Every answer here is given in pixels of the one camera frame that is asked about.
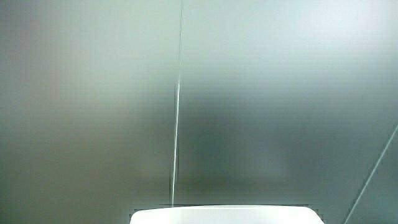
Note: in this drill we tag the white rounded plastic housing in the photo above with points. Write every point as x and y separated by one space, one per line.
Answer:
227 215

